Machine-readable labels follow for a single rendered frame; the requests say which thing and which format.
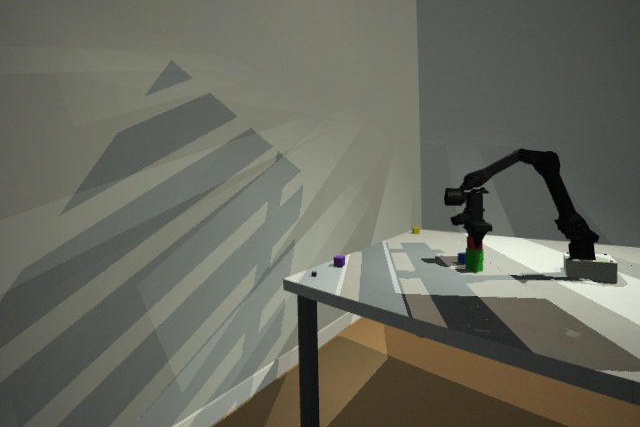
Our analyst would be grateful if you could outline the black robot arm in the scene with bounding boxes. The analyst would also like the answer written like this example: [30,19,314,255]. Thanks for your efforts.
[444,149,599,260]

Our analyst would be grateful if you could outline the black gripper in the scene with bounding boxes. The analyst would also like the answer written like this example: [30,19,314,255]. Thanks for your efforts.
[461,206,492,248]

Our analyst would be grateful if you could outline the green block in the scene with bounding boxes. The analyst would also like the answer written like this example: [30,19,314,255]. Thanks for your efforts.
[465,259,483,273]
[466,248,483,262]

